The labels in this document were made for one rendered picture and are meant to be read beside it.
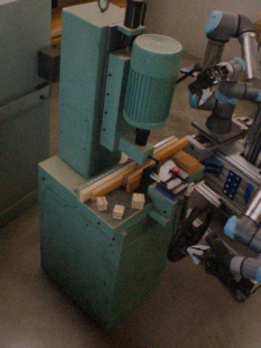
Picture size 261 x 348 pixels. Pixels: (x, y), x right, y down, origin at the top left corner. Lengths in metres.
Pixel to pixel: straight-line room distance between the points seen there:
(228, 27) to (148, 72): 0.74
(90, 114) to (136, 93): 0.28
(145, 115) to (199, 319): 1.36
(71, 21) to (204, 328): 1.75
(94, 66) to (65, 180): 0.57
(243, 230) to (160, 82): 0.59
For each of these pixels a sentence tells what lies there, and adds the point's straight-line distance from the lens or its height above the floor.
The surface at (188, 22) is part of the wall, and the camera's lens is 5.27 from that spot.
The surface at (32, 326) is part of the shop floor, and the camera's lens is 2.34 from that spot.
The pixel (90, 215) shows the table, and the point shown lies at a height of 0.87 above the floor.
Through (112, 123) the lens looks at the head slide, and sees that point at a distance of 1.66.
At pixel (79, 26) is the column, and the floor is 1.49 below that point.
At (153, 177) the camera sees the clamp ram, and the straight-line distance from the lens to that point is 1.71.
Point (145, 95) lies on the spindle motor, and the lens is 1.47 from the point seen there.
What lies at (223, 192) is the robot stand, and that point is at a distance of 2.43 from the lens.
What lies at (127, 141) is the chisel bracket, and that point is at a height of 1.07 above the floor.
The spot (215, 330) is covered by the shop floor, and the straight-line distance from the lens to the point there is 2.47.
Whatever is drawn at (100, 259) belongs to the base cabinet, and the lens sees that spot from 1.91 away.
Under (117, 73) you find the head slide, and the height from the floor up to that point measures 1.36.
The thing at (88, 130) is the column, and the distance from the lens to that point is 1.73.
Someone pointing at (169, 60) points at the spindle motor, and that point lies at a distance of 1.42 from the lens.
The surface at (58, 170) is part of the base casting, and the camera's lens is 1.92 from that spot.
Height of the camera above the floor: 2.06
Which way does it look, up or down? 40 degrees down
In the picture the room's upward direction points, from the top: 10 degrees clockwise
